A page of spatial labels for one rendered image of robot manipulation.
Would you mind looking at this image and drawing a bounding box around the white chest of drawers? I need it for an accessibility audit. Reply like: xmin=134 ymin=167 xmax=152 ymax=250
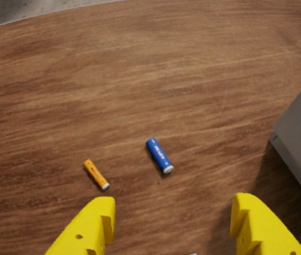
xmin=269 ymin=132 xmax=301 ymax=185

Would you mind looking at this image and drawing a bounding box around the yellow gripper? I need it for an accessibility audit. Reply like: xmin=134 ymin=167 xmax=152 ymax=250
xmin=45 ymin=193 xmax=301 ymax=255

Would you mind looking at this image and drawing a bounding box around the orange battery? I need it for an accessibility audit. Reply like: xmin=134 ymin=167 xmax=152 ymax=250
xmin=84 ymin=160 xmax=109 ymax=190

